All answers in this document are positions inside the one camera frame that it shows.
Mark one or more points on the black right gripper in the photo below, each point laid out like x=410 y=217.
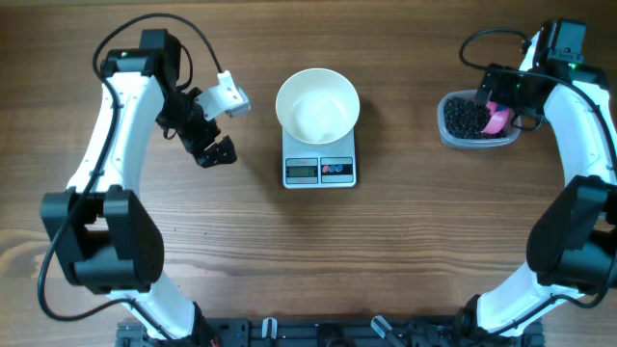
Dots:
x=505 y=76

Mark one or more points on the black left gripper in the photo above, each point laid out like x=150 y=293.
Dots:
x=208 y=133

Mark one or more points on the pink scoop with blue handle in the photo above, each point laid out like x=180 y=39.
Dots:
x=499 y=116

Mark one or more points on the white bowl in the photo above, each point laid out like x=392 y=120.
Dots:
x=317 y=106

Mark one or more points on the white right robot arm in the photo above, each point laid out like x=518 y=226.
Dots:
x=567 y=258

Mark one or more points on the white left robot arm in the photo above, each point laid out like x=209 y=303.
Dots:
x=99 y=230

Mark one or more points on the white digital kitchen scale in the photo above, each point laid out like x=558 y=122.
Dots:
x=306 y=166

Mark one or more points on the pile of black beans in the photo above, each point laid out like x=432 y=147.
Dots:
x=465 y=119

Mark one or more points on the clear plastic container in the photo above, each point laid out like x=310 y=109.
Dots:
x=512 y=133

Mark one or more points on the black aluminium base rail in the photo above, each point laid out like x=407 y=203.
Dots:
x=432 y=331

